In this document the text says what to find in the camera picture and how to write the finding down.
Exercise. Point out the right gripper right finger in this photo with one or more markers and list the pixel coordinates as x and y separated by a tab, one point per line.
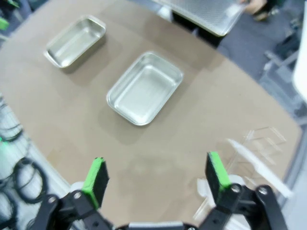
216	172

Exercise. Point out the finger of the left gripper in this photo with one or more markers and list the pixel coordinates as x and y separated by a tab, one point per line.
3	24
14	3

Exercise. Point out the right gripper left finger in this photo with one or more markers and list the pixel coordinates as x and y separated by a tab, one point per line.
93	182

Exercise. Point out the clear plastic container lid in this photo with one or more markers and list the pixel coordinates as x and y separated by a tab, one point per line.
263	172
244	165

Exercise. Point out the perforated metal baking tray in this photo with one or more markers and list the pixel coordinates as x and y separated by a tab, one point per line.
204	14

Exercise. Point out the person's left hand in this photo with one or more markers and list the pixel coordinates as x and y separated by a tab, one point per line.
254	4

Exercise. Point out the narrow rectangular steel container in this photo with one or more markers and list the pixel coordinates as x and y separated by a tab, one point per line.
74	40

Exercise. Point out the wide rectangular steel container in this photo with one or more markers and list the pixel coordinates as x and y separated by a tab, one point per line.
144	91

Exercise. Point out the white side table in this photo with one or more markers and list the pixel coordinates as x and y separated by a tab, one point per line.
301	48

